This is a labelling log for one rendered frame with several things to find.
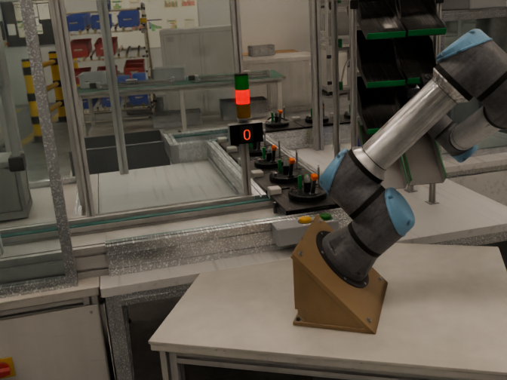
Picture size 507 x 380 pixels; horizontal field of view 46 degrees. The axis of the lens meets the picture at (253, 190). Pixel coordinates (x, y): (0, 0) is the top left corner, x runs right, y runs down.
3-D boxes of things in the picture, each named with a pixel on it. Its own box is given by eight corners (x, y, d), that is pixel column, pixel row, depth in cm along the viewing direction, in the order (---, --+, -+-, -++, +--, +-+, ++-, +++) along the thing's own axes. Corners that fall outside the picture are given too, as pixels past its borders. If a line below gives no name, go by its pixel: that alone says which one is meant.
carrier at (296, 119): (343, 125, 342) (343, 104, 339) (304, 130, 337) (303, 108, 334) (328, 119, 365) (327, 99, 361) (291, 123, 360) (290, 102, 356)
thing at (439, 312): (542, 387, 126) (542, 375, 125) (149, 350, 148) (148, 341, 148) (497, 255, 190) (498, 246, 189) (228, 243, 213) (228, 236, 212)
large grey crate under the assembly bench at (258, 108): (269, 117, 753) (268, 99, 747) (221, 121, 749) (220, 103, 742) (265, 111, 792) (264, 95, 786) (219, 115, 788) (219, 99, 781)
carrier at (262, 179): (325, 187, 230) (324, 156, 227) (265, 195, 225) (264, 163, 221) (305, 172, 253) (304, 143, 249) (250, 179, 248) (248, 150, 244)
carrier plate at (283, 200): (351, 206, 207) (351, 200, 206) (286, 216, 201) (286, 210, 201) (327, 188, 229) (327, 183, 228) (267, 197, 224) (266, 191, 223)
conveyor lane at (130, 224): (352, 231, 209) (351, 204, 206) (109, 268, 191) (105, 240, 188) (323, 206, 236) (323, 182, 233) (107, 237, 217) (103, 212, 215)
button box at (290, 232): (339, 237, 194) (339, 219, 192) (278, 247, 189) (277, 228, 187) (331, 230, 200) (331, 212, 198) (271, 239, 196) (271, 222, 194)
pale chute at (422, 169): (444, 182, 214) (447, 176, 210) (407, 185, 214) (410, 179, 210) (425, 118, 228) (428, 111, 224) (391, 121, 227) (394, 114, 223)
